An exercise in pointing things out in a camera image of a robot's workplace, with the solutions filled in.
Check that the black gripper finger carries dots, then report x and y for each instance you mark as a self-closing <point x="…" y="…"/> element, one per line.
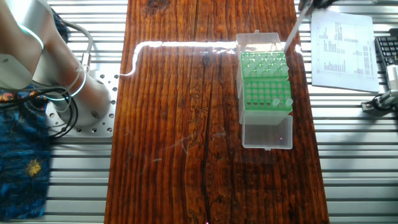
<point x="301" y="3"/>
<point x="320" y="3"/>

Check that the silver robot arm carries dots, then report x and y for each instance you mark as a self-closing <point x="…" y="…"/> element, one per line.
<point x="25" y="46"/>

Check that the printed white paper sheet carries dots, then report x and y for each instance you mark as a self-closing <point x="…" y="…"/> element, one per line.
<point x="342" y="71"/>

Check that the black keyboard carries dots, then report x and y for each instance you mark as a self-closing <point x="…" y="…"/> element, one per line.
<point x="385" y="49"/>

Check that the brown wooden board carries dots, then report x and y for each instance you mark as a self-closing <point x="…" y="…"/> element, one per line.
<point x="174" y="124"/>

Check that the blue painted cloth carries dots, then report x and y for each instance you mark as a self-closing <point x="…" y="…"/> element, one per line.
<point x="21" y="174"/>

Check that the aluminium post with foot bracket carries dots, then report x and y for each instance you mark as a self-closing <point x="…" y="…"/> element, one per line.
<point x="367" y="106"/>

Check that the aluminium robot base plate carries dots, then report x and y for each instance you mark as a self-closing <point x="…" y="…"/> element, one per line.
<point x="105" y="124"/>

